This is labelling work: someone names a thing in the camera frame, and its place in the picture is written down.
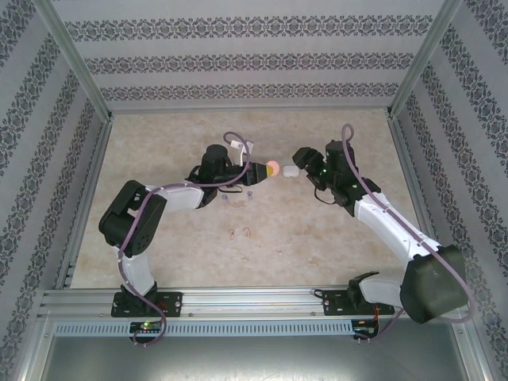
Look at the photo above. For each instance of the pink round earbud case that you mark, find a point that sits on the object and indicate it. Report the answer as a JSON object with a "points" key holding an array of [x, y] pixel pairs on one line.
{"points": [[273, 164]]}

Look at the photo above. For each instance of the white earbud charging case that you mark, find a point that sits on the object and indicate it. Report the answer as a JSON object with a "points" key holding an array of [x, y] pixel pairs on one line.
{"points": [[290, 171]]}

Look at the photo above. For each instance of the pink earbud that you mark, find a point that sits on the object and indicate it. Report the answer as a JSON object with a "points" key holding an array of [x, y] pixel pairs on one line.
{"points": [[231, 234], [247, 231]]}

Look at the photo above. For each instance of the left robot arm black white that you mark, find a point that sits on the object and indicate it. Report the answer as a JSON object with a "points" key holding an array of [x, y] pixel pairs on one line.
{"points": [[131, 214]]}

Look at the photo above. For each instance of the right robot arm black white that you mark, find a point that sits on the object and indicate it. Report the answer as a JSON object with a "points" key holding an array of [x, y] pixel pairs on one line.
{"points": [[428, 285]]}

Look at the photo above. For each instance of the grey metal sheet panel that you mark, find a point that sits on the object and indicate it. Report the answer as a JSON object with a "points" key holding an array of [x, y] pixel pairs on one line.
{"points": [[254, 357]]}

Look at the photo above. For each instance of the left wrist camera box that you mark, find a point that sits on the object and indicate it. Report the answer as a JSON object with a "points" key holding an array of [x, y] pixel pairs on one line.
{"points": [[238, 152]]}

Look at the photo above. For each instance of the aluminium side rail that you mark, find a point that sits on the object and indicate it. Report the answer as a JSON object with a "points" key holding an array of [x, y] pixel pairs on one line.
{"points": [[89, 198], [405, 158]]}

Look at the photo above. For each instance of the aluminium mounting rail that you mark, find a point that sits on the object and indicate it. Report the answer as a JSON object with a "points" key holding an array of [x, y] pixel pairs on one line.
{"points": [[254, 301]]}

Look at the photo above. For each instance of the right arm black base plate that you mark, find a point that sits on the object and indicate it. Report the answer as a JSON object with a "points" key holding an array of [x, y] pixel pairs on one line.
{"points": [[331, 303]]}

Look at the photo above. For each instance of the aluminium frame post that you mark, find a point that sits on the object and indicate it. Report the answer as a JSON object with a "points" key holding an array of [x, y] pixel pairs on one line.
{"points": [[81, 63], [421, 63]]}

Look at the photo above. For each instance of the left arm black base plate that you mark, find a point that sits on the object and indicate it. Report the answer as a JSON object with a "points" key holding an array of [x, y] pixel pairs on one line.
{"points": [[174, 303]]}

